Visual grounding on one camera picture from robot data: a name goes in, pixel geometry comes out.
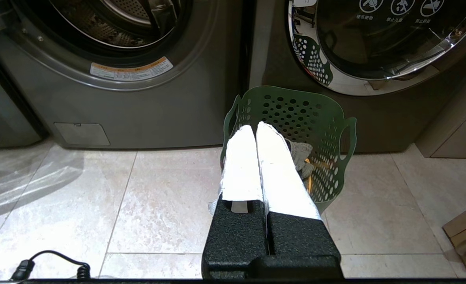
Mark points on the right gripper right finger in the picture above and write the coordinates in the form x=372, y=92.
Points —
x=282, y=185

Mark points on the grey appliance with door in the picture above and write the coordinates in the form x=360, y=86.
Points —
x=359, y=102

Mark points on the washing machine round door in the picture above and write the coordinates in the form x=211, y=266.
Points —
x=378, y=43

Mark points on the green perforated laundry basket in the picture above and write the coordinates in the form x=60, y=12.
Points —
x=296, y=118

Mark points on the grey cloth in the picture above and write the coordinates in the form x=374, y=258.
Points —
x=302, y=157

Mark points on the orange cloth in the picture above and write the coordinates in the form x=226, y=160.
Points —
x=309, y=177

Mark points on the grey washing machine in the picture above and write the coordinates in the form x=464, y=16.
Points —
x=118, y=79

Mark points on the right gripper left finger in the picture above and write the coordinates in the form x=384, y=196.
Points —
x=238, y=173

